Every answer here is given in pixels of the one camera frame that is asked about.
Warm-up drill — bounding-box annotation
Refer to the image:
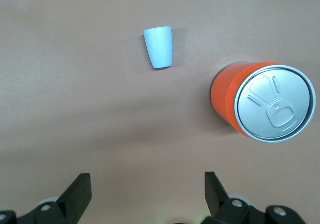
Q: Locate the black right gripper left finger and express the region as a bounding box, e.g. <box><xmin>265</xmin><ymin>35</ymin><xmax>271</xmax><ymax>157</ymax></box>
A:
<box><xmin>0</xmin><ymin>173</ymin><xmax>93</xmax><ymax>224</ymax></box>

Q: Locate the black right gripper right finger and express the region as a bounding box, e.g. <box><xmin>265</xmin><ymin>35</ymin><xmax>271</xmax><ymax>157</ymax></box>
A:
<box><xmin>199</xmin><ymin>171</ymin><xmax>308</xmax><ymax>224</ymax></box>

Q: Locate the blue cup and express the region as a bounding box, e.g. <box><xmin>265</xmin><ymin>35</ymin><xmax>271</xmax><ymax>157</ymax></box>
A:
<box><xmin>143</xmin><ymin>26</ymin><xmax>174</xmax><ymax>70</ymax></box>

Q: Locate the orange can with silver lid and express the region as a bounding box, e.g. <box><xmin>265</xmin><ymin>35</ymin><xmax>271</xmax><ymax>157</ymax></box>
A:
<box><xmin>209</xmin><ymin>61</ymin><xmax>317</xmax><ymax>143</ymax></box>

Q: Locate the brown table mat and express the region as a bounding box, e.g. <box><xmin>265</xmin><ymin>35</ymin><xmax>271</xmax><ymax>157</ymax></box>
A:
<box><xmin>0</xmin><ymin>0</ymin><xmax>320</xmax><ymax>224</ymax></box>

